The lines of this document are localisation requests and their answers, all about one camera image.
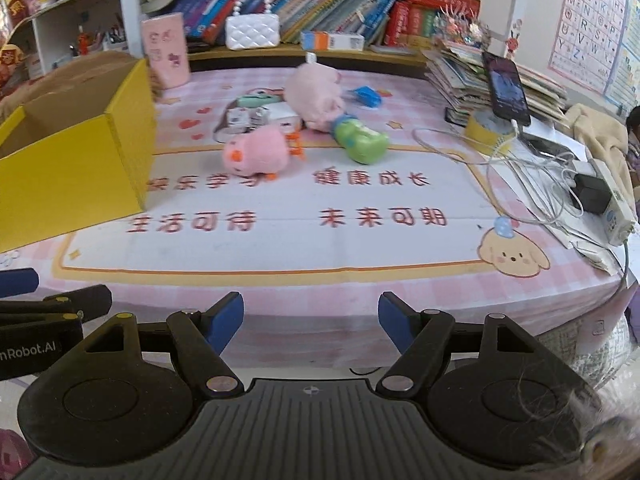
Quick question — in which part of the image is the row of books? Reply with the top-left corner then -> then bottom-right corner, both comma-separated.
141,0 -> 490,50

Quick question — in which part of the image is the yellow tape roll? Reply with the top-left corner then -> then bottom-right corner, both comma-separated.
463,110 -> 516,155

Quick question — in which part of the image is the orange white medicine box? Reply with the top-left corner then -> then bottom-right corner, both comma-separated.
300,30 -> 364,52

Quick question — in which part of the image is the yellow cardboard box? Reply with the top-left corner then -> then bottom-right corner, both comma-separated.
1,60 -> 156,252

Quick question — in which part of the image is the large pink plush toy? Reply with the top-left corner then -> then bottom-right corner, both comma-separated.
284,52 -> 345,132

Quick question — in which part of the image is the red gold snack bag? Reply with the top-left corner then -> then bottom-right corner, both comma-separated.
1,0 -> 29,87

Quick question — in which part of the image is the white power strip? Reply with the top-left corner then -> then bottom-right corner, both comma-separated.
570,158 -> 636,246

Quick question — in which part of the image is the white quilted pearl handbag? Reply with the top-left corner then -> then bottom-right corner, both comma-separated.
224,0 -> 280,51

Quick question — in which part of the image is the mint green stapler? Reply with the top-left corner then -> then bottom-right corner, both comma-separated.
236,92 -> 282,108

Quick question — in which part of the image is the black charger plug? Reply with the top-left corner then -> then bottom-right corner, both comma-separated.
573,174 -> 612,214

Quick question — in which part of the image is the stack of booklets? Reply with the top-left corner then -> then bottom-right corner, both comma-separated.
423,41 -> 568,128

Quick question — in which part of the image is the pink cartoon cup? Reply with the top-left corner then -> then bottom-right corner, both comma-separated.
141,13 -> 191,89

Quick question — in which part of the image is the white charging cable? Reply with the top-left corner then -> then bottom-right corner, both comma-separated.
412,119 -> 632,302

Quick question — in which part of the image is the black smartphone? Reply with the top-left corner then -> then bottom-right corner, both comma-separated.
482,52 -> 530,126

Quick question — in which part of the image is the small pink chick plush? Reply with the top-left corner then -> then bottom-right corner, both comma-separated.
222,125 -> 305,179

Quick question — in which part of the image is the blue small box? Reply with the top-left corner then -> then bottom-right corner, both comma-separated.
347,86 -> 382,108

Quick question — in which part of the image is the green toy bottle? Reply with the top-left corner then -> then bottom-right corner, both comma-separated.
331,114 -> 390,165

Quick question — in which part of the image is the orange fluffy cat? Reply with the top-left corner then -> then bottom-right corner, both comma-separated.
1,51 -> 139,122

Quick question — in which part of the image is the alphabet wall poster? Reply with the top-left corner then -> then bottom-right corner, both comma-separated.
548,0 -> 639,110

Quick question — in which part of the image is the wooden bookshelf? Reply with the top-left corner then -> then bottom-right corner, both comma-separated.
119,0 -> 486,77

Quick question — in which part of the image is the white side shelf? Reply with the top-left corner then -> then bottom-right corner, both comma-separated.
8,0 -> 128,79

